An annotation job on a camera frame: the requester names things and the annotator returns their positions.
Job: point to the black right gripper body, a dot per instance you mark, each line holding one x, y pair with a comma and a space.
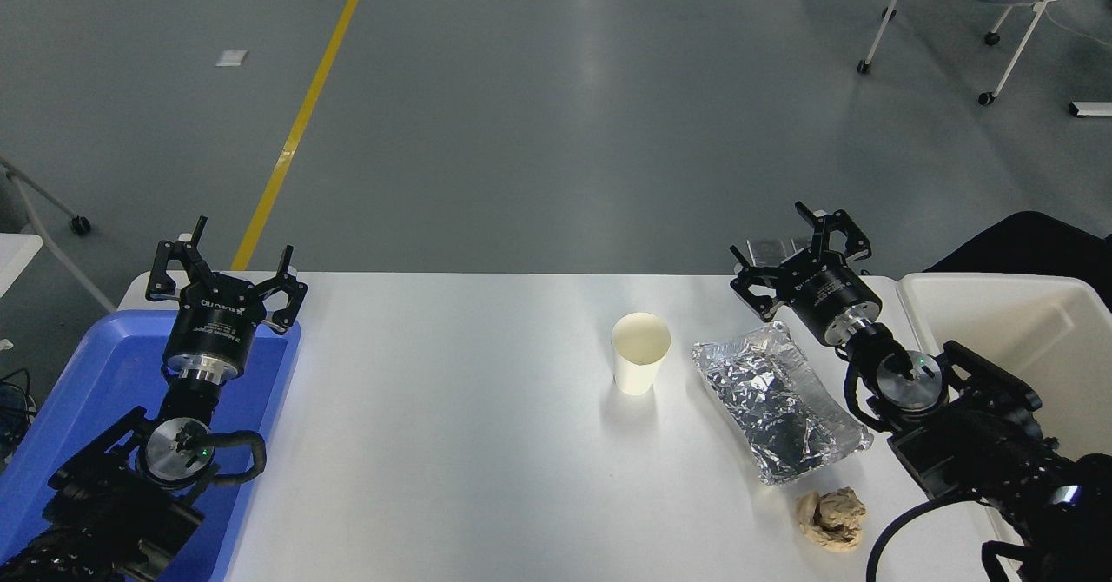
830, 291

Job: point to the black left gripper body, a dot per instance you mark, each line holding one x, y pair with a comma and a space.
213, 326

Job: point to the white paper cup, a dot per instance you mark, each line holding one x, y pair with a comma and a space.
638, 373

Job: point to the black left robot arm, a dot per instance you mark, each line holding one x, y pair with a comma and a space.
113, 504

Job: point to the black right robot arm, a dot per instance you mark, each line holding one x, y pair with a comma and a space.
982, 443

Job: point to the grey metal floor plate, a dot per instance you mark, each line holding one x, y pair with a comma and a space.
764, 250

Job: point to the crinkled silver foil tray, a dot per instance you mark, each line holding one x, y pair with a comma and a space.
773, 408

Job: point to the blue plastic tray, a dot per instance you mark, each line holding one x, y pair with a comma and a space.
104, 373

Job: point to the white side table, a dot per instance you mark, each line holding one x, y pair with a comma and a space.
13, 256

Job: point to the large pale plastic bin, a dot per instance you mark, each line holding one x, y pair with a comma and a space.
1025, 330

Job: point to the crumpled tan paper ball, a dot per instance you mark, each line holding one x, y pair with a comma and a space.
834, 521

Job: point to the white floor bar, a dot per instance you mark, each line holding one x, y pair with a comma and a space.
1093, 109

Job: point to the grey wheeled cart frame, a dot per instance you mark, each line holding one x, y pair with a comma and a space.
80, 225

